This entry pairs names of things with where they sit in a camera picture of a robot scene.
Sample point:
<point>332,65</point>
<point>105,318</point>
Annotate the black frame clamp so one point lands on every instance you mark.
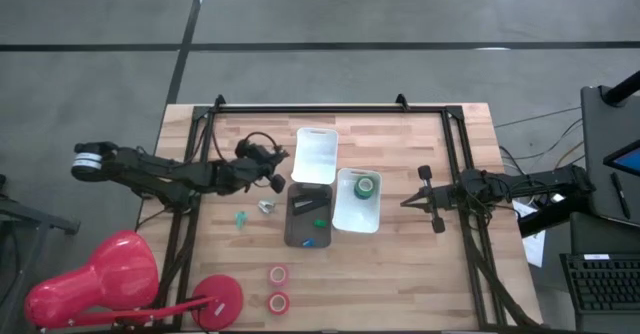
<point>401,102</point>
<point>220,100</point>

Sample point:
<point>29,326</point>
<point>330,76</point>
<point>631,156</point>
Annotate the black pen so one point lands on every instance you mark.
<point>620,194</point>

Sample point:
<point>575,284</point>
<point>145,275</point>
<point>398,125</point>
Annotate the pink tape roll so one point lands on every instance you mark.
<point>278,295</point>
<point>278,267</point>

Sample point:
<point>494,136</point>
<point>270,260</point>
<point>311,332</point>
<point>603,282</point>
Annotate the blue mini stapler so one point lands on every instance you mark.
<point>308,242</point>

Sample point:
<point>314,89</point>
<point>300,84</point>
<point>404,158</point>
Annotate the white paper sheet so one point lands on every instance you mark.
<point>534,244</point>

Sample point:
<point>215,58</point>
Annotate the dark grey chair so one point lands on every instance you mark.
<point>30,219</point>

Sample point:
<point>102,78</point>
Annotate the tablet with blue screen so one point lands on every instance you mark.
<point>627,160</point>

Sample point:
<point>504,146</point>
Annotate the dark grey cart top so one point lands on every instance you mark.
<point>600,139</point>

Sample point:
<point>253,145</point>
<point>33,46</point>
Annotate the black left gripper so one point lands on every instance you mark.
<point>250,169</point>

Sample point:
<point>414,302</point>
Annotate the black stapler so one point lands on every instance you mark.
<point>307,205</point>

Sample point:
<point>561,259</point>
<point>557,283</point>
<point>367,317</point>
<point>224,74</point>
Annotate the black pole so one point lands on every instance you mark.
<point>622,90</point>

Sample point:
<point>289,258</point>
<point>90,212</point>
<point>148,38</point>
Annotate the red desk lamp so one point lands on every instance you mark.
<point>120,274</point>

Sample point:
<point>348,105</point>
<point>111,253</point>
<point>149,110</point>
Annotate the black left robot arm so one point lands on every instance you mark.
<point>150,171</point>

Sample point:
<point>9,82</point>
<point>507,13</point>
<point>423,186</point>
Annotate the green mini stapler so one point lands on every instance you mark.
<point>320,222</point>

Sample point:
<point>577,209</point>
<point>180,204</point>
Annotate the grey translucent plastic bin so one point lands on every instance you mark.
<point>300,229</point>

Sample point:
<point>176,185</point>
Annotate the black aluminium table frame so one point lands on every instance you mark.
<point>325,109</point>

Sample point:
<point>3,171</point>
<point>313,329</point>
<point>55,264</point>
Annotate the green tape roll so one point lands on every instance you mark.
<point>357,189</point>

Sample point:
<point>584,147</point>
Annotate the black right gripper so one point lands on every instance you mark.
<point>444,198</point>

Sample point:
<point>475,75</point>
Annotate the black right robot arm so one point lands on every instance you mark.
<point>525,181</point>

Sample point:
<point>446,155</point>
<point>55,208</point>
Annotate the black keyboard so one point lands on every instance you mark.
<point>600,284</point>

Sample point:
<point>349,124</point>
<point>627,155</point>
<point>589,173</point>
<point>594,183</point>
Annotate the white plastic bin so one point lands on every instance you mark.
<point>315,156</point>
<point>352,214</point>

